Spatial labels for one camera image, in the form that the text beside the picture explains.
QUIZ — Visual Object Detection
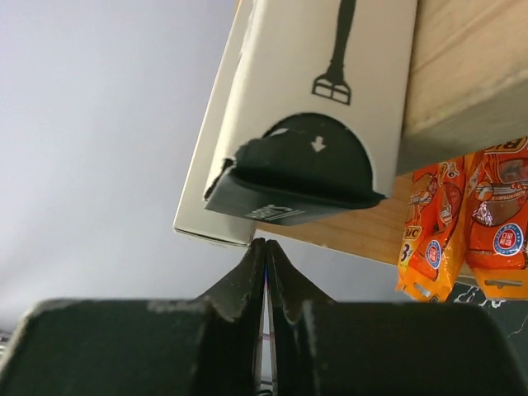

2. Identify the wooden two-tier shelf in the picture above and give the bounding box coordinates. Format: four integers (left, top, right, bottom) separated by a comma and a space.
259, 1, 527, 264

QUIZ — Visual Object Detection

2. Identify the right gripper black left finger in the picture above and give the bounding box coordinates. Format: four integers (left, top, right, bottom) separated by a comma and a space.
1, 238, 266, 395

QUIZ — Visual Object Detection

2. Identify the orange BIC razor pack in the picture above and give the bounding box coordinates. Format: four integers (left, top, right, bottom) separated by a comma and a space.
465, 136, 527, 300
411, 153, 479, 302
396, 165, 437, 291

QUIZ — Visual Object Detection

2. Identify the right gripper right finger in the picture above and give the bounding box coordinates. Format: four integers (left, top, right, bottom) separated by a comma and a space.
266, 240, 526, 395

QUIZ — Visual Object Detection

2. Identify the white Harry's box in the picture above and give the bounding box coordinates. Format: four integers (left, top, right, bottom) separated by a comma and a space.
173, 1, 417, 246

